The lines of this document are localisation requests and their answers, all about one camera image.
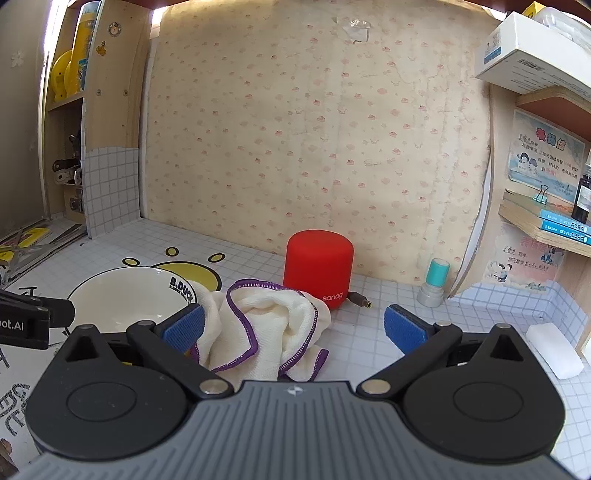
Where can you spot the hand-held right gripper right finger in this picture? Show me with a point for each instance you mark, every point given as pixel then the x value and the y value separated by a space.
pixel 404 330

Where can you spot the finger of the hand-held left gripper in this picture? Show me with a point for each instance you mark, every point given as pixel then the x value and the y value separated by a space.
pixel 60 314

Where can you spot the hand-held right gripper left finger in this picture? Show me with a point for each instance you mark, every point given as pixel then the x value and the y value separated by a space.
pixel 184 325

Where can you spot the white bowl with black rim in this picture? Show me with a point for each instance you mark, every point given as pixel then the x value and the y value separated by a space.
pixel 129 300

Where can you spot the white cloth with purple trim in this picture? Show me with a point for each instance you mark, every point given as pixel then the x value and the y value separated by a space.
pixel 268 318

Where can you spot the teal capped stamp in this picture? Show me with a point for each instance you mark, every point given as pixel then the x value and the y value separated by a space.
pixel 434 277

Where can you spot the folding metal stand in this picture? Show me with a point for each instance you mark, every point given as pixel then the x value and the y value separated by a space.
pixel 46 254

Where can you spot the red cylindrical speaker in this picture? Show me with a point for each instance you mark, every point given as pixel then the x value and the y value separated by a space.
pixel 318 263

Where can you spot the pink cartoon paper poster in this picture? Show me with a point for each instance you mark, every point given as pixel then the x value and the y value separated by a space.
pixel 521 258

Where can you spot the lying metal clip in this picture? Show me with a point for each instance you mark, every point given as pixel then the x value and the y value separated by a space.
pixel 67 170

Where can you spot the white eraser block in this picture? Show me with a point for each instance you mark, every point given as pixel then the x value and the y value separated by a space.
pixel 554 350

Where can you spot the blue book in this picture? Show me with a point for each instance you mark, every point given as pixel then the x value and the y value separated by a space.
pixel 561 228
pixel 561 217

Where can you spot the green binder clip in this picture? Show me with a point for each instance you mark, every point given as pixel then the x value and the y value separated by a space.
pixel 541 194

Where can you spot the wooden cabinet with tile sticker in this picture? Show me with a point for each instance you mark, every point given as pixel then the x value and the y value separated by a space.
pixel 115 120

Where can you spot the grey floral curtain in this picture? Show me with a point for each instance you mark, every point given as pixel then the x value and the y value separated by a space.
pixel 23 115

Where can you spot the dark glass bottle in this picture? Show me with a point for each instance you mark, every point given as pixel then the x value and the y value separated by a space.
pixel 582 198

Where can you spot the blue cartoon paper poster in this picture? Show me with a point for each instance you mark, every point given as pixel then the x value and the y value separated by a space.
pixel 545 152

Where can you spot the yellow duck sticker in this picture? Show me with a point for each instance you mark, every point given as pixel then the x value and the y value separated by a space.
pixel 100 48

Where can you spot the tall yellow carton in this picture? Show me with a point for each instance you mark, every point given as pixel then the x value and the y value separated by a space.
pixel 85 46

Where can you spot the round bear sticker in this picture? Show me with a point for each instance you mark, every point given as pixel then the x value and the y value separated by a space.
pixel 114 28

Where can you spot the white cardboard box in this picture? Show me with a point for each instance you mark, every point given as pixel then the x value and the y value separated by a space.
pixel 521 50

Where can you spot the clear tape piece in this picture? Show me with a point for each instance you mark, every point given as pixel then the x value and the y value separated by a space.
pixel 355 30

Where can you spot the small yellow box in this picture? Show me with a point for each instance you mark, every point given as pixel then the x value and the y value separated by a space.
pixel 535 9

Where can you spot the clear plastic packet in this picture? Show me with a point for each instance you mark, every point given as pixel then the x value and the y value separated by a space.
pixel 565 23

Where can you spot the wooden wall shelf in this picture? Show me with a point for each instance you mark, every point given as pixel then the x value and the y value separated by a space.
pixel 531 226

